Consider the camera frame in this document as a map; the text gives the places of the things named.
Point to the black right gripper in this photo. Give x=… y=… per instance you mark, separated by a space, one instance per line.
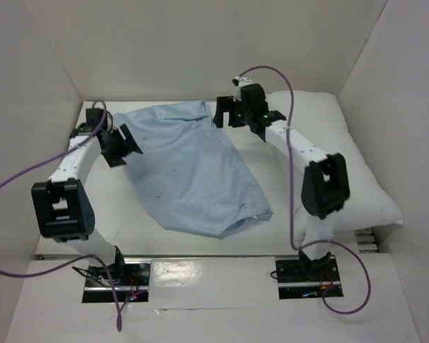
x=225 y=111

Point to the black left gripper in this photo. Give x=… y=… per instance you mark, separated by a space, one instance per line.
x=114 y=159

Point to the light blue pillowcase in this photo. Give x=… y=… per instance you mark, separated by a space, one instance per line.
x=189 y=176

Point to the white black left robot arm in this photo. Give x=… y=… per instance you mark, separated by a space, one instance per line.
x=63 y=210

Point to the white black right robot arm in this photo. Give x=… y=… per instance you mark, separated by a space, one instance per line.
x=325 y=187

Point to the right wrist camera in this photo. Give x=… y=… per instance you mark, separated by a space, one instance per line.
x=239 y=82

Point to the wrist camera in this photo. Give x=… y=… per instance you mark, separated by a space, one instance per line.
x=239 y=82
x=97 y=119

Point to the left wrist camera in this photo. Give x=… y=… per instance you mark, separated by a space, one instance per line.
x=97 y=119

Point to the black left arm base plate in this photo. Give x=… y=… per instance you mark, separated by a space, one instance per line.
x=131 y=283

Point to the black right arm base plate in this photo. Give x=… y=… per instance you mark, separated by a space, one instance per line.
x=296 y=281

